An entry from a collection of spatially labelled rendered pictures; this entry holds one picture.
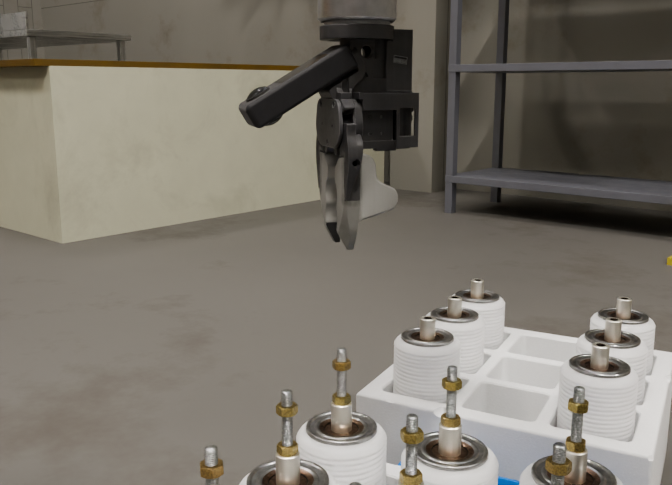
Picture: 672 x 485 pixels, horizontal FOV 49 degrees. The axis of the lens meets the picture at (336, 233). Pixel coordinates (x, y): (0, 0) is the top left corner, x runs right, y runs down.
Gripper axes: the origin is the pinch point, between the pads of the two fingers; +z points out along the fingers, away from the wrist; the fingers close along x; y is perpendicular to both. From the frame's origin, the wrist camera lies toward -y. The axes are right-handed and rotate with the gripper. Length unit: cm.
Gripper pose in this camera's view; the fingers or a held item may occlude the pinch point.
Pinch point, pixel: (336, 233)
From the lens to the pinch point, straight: 73.4
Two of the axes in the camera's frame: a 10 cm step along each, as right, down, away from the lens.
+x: -3.3, -1.9, 9.3
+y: 9.5, -0.7, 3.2
